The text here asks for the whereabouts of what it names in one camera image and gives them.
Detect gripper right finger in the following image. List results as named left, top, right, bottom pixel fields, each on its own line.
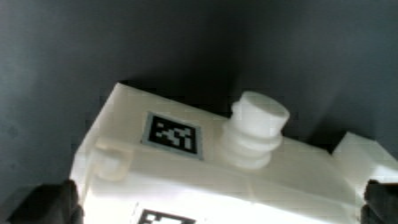
left=361, top=180, right=398, bottom=224

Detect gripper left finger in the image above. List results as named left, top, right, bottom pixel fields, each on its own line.
left=6, top=180, right=84, bottom=224

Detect white cabinet body box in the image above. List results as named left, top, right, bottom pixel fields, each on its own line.
left=71, top=85, right=398, bottom=224

